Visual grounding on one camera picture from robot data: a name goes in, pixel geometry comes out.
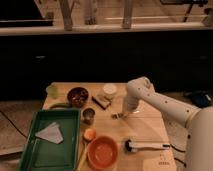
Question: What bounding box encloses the green plastic tray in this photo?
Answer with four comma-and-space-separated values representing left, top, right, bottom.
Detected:
18, 108, 80, 171

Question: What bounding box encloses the brown wooden block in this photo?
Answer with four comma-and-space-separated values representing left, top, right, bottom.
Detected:
92, 96, 110, 110

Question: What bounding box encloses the black cable on left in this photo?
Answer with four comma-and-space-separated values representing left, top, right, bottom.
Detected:
0, 109, 28, 139

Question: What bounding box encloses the grey folded cloth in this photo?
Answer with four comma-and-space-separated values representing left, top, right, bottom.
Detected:
35, 122, 63, 144

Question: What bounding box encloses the yellow wooden spoon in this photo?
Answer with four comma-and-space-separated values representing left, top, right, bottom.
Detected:
76, 141, 89, 171

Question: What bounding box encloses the white cup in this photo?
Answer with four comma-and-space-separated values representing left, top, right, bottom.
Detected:
103, 83, 117, 99

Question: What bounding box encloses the black power cable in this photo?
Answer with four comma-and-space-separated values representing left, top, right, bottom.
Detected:
170, 143, 186, 168

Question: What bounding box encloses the metal fork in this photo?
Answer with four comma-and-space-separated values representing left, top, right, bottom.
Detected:
111, 113, 124, 119

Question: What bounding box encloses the green plastic cup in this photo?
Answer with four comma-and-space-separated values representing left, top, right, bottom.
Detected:
46, 85, 58, 99

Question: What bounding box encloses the dark bowl with food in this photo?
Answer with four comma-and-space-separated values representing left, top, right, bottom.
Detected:
67, 87, 89, 108

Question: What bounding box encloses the white dish brush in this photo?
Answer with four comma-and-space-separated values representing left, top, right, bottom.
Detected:
125, 139, 170, 153

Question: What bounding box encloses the small metal cup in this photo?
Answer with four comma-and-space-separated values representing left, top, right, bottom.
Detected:
83, 108, 95, 125

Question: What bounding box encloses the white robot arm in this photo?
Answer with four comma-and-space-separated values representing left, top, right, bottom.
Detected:
122, 77, 213, 171

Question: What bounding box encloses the orange round fruit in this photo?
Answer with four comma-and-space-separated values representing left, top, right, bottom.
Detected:
83, 128, 96, 141

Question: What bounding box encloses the orange bowl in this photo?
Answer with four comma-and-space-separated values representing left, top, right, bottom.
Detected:
87, 136, 118, 171

